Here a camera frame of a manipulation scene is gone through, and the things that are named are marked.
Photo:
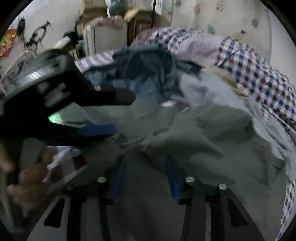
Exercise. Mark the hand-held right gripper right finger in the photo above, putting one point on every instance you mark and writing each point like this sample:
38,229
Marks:
172,183

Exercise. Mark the bicycle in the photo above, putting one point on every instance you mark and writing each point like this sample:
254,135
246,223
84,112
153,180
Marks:
37,38

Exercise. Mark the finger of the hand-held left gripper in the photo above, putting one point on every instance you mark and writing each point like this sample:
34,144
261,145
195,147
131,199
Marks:
97,130
111,97

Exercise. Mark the white suitcase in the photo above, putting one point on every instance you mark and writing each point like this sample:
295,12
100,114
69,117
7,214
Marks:
108,39

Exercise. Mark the black clothes rack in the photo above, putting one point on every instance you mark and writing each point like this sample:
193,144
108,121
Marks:
154,8

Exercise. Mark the cardboard box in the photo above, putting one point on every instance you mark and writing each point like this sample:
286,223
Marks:
93,8

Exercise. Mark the checkered quilt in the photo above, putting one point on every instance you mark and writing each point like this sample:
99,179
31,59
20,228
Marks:
254,69

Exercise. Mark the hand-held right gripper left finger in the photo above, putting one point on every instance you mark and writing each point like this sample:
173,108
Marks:
119,176

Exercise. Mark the light grey garment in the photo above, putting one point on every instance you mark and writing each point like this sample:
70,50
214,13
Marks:
208,90

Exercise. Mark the person's left hand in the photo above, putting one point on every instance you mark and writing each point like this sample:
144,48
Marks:
30,176

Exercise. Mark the pink cloth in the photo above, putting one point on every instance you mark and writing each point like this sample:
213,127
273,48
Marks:
106,22

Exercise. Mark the green t-shirt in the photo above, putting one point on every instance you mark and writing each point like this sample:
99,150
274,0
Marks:
208,150

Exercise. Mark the beige cloth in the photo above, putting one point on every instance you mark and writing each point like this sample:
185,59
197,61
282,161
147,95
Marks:
226,78

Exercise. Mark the tall brown box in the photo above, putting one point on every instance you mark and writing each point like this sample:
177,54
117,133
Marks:
143,27

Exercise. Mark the red poster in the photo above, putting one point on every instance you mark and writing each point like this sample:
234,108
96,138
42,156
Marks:
7,44

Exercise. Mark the pineapple print curtain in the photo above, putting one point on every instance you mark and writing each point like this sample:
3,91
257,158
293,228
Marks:
231,18

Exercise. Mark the checkered bed sheet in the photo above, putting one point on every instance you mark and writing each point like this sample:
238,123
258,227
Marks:
92,61

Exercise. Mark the dark teal garment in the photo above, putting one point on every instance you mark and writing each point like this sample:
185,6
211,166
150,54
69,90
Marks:
148,69

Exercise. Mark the yellow cloth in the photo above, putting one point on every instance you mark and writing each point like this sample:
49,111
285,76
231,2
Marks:
133,14

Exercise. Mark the green and white plush toy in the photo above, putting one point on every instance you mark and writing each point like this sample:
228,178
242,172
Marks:
116,8

